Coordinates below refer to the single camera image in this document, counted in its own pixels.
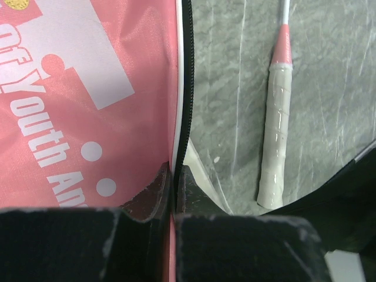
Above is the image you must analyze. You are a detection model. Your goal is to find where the pink badminton racket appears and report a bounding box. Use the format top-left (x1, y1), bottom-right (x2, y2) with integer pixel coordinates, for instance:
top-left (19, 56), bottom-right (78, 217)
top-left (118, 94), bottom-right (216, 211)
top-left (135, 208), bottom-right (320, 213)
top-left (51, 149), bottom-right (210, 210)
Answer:
top-left (257, 1), bottom-right (293, 210)

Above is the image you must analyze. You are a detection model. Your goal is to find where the pink racket bag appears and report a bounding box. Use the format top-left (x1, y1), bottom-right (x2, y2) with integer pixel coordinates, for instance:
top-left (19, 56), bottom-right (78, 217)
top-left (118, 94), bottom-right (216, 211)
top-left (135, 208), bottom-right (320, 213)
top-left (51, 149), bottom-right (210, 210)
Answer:
top-left (1, 1), bottom-right (375, 255)

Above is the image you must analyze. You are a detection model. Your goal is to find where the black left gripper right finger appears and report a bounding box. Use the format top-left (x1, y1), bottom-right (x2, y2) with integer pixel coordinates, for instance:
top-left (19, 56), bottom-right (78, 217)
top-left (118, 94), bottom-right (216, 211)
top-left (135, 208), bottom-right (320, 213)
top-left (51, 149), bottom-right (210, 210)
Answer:
top-left (175, 166), bottom-right (331, 281)

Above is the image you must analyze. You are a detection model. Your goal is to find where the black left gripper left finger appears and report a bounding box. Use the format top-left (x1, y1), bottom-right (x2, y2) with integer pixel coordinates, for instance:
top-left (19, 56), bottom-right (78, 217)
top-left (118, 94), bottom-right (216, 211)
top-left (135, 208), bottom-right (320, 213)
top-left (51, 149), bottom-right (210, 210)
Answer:
top-left (1, 163), bottom-right (171, 281)

